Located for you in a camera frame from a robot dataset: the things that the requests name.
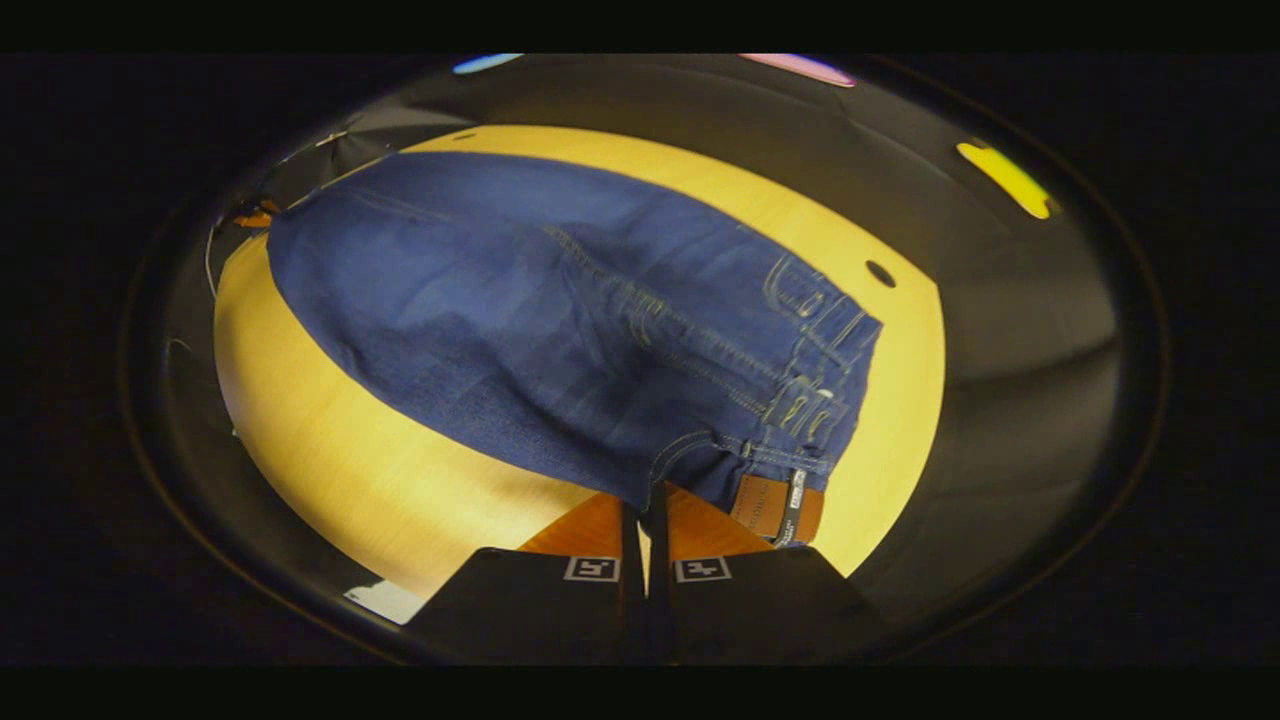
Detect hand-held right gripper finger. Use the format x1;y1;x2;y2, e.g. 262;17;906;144
408;490;647;667
646;483;889;667

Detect blue jeans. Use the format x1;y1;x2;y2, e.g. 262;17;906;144
265;150;886;549

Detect white paper sheet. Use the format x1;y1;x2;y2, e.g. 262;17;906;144
344;579;427;627

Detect black backdrop cloth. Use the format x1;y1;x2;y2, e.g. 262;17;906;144
120;55;1169;661

